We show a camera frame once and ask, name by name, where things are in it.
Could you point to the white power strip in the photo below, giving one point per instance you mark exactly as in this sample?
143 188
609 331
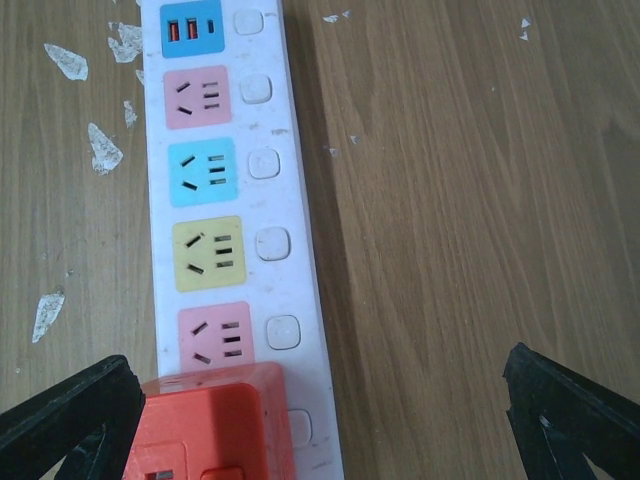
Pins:
232 254

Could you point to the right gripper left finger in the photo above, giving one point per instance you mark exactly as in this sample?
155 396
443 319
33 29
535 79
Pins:
86 424

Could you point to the white paper scraps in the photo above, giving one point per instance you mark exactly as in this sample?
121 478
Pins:
410 220

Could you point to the red cube socket adapter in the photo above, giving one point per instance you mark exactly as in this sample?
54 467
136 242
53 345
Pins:
229 423

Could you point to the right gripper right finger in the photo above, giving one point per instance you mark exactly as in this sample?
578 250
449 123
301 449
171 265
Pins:
564 423

